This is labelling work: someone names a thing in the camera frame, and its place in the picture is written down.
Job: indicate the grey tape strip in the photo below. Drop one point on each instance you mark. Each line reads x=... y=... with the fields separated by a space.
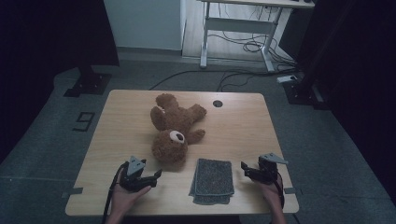
x=292 y=190
x=72 y=192

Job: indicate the dark curtain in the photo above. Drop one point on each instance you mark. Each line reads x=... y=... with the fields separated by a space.
x=358 y=77

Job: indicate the grey cloth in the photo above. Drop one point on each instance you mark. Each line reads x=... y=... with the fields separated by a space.
x=213 y=182

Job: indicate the brown teddy bear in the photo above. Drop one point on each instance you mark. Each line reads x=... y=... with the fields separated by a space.
x=171 y=133

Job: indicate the person's right hand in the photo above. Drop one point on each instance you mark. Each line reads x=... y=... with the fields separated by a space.
x=271 y=193

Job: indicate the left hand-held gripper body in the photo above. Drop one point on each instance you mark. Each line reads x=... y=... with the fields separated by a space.
x=132 y=182

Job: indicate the white power strip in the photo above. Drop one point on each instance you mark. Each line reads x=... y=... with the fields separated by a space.
x=286 y=78

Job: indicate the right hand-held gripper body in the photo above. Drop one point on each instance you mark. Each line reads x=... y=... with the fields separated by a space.
x=267 y=171

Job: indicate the white desk frame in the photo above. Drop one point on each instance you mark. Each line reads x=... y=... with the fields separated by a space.
x=239 y=25

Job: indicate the black stand base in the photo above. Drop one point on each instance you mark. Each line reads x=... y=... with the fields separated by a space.
x=303 y=93
x=90 y=84

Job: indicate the person's left hand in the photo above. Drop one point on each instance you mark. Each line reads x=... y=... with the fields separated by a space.
x=124 y=199

